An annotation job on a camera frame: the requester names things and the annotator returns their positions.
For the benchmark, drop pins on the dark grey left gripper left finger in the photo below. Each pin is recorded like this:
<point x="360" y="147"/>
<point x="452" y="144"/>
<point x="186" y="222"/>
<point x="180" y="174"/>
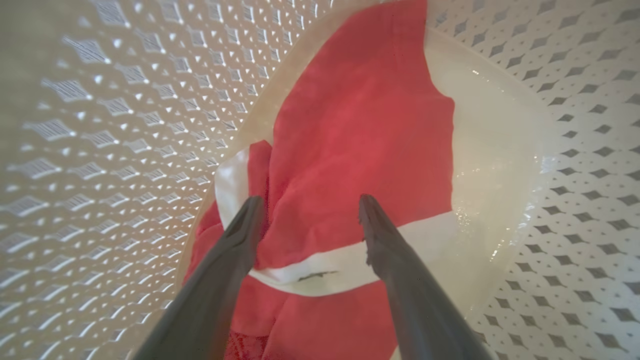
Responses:
<point x="210" y="295"/>

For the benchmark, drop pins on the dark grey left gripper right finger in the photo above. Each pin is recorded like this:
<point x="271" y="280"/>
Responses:
<point x="420" y="300"/>

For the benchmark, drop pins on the red and white garment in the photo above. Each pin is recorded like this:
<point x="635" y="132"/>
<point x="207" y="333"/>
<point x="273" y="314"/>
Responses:
<point x="360" y="130"/>

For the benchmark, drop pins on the beige plastic laundry basket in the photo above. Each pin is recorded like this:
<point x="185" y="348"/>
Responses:
<point x="100" y="125"/>

